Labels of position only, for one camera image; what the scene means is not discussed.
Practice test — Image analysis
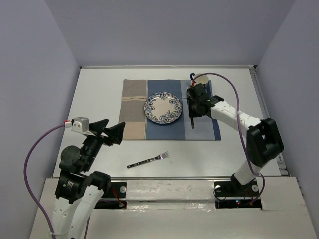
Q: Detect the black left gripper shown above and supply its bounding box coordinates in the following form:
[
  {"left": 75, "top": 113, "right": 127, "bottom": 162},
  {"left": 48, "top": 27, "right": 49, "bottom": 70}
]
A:
[{"left": 82, "top": 118, "right": 126, "bottom": 170}]

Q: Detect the silver knife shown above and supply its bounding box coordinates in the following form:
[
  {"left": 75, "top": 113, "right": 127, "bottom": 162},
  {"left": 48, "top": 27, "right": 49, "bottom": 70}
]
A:
[{"left": 190, "top": 117, "right": 195, "bottom": 129}]

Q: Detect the dark green mug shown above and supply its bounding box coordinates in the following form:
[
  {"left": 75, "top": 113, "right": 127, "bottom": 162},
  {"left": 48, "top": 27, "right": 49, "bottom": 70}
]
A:
[{"left": 189, "top": 73, "right": 209, "bottom": 91}]

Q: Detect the blue white patterned plate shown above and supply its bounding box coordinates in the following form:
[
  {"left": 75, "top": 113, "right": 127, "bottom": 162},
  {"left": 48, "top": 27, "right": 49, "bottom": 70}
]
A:
[{"left": 144, "top": 92, "right": 183, "bottom": 124}]

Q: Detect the blue beige checked cloth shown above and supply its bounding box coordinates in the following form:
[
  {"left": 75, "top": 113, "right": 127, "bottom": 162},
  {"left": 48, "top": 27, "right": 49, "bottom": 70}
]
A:
[{"left": 119, "top": 79, "right": 221, "bottom": 141}]

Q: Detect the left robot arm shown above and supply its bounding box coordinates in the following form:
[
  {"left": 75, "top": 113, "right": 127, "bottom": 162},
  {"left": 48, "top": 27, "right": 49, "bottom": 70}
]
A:
[{"left": 51, "top": 117, "right": 125, "bottom": 239}]

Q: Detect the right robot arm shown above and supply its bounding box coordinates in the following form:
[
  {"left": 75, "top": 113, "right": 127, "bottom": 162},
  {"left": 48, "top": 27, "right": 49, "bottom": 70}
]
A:
[{"left": 103, "top": 80, "right": 284, "bottom": 196}]

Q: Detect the silver fork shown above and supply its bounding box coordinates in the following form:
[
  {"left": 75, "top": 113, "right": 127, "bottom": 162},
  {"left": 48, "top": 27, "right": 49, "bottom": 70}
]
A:
[{"left": 127, "top": 151, "right": 169, "bottom": 169}]

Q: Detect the white taped front board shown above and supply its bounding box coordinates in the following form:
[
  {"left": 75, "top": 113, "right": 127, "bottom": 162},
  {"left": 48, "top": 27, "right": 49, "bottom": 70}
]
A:
[{"left": 126, "top": 180, "right": 215, "bottom": 202}]

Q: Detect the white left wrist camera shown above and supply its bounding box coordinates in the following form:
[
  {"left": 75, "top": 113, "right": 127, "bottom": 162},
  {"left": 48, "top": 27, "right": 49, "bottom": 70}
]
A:
[{"left": 64, "top": 117, "right": 93, "bottom": 136}]

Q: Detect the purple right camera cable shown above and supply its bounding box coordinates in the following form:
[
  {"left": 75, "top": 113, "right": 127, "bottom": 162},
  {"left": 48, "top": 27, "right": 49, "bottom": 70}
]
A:
[{"left": 191, "top": 72, "right": 265, "bottom": 207}]

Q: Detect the purple camera cable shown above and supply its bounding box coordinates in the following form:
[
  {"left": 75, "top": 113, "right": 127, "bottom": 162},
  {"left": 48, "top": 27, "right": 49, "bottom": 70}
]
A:
[
  {"left": 23, "top": 123, "right": 92, "bottom": 239},
  {"left": 191, "top": 72, "right": 265, "bottom": 207}
]

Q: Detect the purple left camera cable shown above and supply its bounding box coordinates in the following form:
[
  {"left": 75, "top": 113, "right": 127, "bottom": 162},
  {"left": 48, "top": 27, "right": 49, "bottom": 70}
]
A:
[{"left": 23, "top": 123, "right": 92, "bottom": 239}]

